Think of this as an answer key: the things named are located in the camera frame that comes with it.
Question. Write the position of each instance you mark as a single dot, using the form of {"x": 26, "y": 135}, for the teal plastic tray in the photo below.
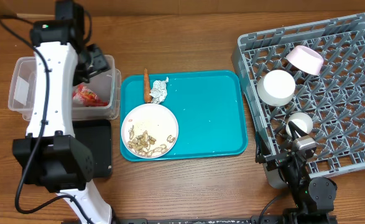
{"x": 209, "y": 109}

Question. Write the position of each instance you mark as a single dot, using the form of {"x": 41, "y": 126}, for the white plastic cup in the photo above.
{"x": 302, "y": 120}

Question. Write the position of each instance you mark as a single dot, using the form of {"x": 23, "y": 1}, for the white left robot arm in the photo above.
{"x": 50, "y": 155}

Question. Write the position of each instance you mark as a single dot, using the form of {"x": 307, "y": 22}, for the pink bowl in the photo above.
{"x": 305, "y": 59}

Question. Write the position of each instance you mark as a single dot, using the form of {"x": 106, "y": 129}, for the white bowl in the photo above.
{"x": 276, "y": 88}

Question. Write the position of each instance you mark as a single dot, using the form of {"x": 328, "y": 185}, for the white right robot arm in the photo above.
{"x": 313, "y": 197}

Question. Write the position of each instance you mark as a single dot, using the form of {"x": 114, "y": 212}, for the white plate with food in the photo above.
{"x": 149, "y": 131}

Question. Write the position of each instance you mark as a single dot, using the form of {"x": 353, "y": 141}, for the clear plastic bin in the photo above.
{"x": 106, "y": 85}

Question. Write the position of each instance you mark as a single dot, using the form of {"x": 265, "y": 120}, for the grey dishwasher rack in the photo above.
{"x": 335, "y": 100}

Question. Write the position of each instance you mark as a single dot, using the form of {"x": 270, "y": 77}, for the orange carrot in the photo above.
{"x": 147, "y": 89}

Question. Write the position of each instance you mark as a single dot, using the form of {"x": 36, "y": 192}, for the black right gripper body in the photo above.
{"x": 277, "y": 160}

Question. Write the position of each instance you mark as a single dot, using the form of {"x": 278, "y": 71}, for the red snack wrapper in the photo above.
{"x": 84, "y": 96}

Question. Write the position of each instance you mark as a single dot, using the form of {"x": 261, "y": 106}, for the foil ball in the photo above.
{"x": 159, "y": 91}

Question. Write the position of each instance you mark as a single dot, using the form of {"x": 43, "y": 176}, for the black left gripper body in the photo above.
{"x": 93, "y": 62}

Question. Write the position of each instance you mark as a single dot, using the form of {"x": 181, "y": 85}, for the black tray bin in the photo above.
{"x": 96, "y": 135}

